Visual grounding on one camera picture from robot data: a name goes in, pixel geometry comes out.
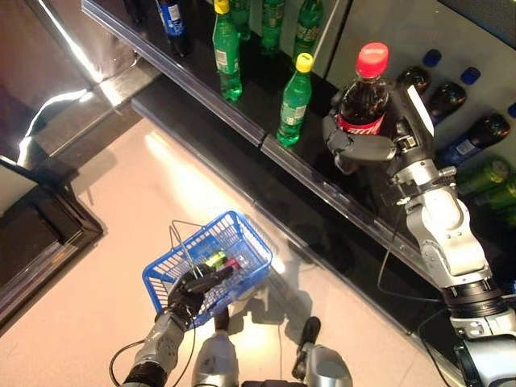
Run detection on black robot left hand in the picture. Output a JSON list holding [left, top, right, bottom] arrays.
[[167, 264, 235, 319]]

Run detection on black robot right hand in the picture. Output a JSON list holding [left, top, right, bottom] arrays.
[[322, 82, 436, 173]]

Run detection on blue plastic shopping basket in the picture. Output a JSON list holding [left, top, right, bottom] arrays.
[[141, 210, 274, 327]]

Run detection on black robot left foot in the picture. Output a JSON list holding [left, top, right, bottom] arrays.
[[213, 308, 231, 334]]

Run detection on black robot foot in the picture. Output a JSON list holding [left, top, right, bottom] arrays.
[[213, 308, 231, 334], [298, 316, 323, 352]]

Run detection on black robot right foot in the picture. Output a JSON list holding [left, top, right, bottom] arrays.
[[298, 316, 323, 352]]

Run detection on black low display unit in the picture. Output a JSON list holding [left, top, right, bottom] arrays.
[[0, 155, 105, 327]]

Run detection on small cola bottle blue cap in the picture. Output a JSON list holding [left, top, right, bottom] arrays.
[[155, 0, 194, 60]]

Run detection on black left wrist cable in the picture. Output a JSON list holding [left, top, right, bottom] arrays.
[[173, 322, 198, 387]]

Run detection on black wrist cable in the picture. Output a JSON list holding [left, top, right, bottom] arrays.
[[377, 209, 444, 303], [173, 322, 198, 387]]

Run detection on black left elbow cable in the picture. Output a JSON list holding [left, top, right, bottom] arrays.
[[108, 339, 146, 387]]

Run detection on black elbow cable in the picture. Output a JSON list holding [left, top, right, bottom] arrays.
[[108, 339, 146, 387], [416, 308, 452, 387]]

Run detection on thin black cable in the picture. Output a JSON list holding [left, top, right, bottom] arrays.
[[276, 320, 284, 378]]

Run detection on clear shelf price rail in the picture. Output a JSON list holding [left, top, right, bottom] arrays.
[[81, 0, 266, 148], [260, 135, 444, 285]]

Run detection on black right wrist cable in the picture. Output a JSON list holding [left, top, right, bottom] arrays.
[[377, 209, 444, 303]]

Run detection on black right elbow cable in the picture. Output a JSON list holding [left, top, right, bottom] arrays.
[[416, 308, 452, 387]]

